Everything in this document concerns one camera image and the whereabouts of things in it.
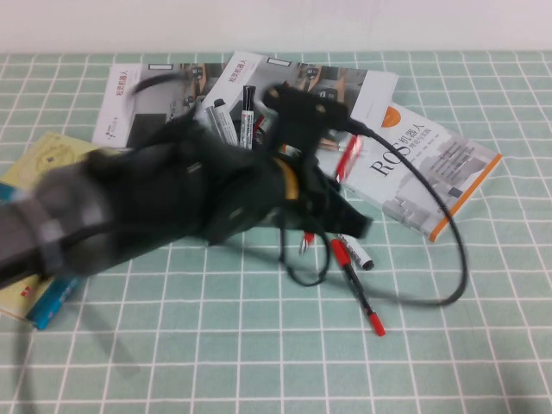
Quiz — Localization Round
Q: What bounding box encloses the thin black looped cable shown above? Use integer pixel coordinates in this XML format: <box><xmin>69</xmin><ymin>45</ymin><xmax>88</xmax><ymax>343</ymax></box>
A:
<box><xmin>277</xmin><ymin>215</ymin><xmax>334</xmax><ymax>289</ymax></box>

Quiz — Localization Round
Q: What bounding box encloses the white black-capped marker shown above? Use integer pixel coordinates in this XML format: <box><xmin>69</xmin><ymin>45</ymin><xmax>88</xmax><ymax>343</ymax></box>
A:
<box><xmin>212</xmin><ymin>97</ymin><xmax>239</xmax><ymax>147</ymax></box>
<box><xmin>338</xmin><ymin>232</ymin><xmax>375</xmax><ymax>272</ymax></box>

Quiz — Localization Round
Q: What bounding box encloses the yellow teal hardcover book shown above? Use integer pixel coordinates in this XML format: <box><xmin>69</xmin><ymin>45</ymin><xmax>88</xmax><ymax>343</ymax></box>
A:
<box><xmin>0</xmin><ymin>131</ymin><xmax>104</xmax><ymax>332</ymax></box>

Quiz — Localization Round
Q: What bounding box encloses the red capped gel pen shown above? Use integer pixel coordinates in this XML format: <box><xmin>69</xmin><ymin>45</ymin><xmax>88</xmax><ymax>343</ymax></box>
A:
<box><xmin>299</xmin><ymin>134</ymin><xmax>366</xmax><ymax>256</ymax></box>

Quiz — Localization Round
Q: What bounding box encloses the red black thin pen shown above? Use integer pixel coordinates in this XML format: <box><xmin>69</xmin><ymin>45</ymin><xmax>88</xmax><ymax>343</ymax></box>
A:
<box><xmin>329</xmin><ymin>238</ymin><xmax>387</xmax><ymax>337</ymax></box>

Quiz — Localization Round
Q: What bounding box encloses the thick black camera cable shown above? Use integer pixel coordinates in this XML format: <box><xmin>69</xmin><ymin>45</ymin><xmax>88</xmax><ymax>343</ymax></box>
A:
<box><xmin>342</xmin><ymin>118</ymin><xmax>471</xmax><ymax>307</ymax></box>

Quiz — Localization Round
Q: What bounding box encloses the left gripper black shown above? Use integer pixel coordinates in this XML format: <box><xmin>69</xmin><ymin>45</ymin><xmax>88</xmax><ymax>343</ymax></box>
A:
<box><xmin>258</xmin><ymin>150</ymin><xmax>374</xmax><ymax>241</ymax></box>

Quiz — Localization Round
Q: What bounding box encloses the black marker with label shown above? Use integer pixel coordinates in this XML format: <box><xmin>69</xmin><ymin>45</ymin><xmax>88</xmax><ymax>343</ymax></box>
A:
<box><xmin>239</xmin><ymin>85</ymin><xmax>259</xmax><ymax>150</ymax></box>

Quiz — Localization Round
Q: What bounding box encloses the white photo brochure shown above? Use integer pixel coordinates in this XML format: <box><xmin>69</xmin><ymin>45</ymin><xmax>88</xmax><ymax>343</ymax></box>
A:
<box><xmin>91</xmin><ymin>63</ymin><xmax>229</xmax><ymax>150</ymax></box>
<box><xmin>200</xmin><ymin>51</ymin><xmax>400</xmax><ymax>156</ymax></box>

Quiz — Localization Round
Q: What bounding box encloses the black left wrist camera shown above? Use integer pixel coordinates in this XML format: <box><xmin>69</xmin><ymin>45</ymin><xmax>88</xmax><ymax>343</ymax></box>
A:
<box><xmin>260</xmin><ymin>83</ymin><xmax>351</xmax><ymax>150</ymax></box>

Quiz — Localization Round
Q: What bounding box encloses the white orange ROS book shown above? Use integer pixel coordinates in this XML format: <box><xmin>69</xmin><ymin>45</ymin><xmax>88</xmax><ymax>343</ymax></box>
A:
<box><xmin>318</xmin><ymin>104</ymin><xmax>504</xmax><ymax>243</ymax></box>

